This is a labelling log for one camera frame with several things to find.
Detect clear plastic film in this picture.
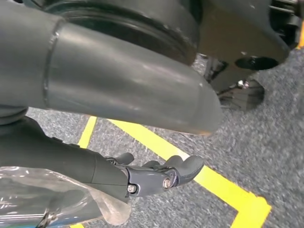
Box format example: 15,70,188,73
0,166,131,228

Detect yellow tape square outline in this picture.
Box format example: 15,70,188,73
296,21,304,50
70,115,272,228

